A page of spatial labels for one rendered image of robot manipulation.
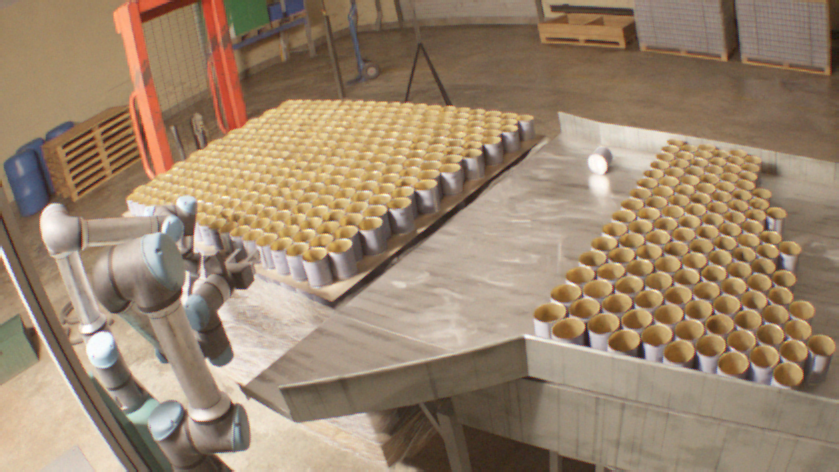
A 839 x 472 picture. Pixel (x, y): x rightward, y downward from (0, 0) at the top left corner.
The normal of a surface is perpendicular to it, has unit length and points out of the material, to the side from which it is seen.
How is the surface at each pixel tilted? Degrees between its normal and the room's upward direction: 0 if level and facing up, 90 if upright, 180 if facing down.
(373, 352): 0
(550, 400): 90
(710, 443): 90
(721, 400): 90
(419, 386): 90
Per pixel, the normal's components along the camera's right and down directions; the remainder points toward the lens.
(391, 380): 0.13, 0.45
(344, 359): -0.18, -0.87
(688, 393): -0.60, 0.47
